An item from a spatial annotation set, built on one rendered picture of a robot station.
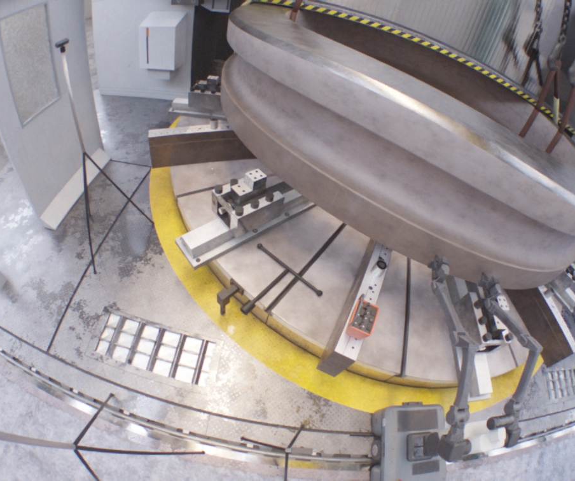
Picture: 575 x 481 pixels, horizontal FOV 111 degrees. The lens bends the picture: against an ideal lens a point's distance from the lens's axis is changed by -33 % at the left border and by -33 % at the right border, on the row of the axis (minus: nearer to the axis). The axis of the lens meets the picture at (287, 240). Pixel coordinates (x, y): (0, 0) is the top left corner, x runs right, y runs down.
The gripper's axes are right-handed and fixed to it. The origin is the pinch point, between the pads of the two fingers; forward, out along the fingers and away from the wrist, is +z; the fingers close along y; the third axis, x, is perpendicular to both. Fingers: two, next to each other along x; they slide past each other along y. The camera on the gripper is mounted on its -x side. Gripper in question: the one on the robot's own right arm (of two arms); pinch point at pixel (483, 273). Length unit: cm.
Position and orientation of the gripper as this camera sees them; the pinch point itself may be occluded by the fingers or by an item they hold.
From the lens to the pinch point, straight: 217.3
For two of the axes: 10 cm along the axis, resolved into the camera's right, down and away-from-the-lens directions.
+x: -1.8, 6.3, 7.6
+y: -9.7, -2.4, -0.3
